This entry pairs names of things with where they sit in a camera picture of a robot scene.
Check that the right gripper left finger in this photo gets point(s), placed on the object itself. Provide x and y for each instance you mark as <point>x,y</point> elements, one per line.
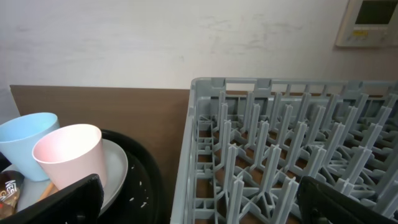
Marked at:
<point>80,202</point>

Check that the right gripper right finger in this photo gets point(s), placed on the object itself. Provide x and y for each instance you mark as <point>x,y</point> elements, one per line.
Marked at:
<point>319,203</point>

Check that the brown snack wrapper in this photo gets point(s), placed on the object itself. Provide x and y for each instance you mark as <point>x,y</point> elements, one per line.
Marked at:
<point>11,186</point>

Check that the grey dishwasher rack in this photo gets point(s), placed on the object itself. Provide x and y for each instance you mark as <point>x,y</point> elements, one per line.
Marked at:
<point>249,142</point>

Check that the wooden chopstick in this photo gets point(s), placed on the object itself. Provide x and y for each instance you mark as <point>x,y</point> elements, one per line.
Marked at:
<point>50,189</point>

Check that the pink plastic cup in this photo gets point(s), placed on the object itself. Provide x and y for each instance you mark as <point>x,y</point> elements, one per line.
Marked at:
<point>89,143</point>

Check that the round black tray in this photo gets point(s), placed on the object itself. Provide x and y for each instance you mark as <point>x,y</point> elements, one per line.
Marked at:
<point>140,199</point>

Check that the blue plastic cup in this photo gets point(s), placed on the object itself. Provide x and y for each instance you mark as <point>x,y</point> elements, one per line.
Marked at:
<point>18,138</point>

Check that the white wall control panel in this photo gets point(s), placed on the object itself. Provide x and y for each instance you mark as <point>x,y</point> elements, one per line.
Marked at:
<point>368,23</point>

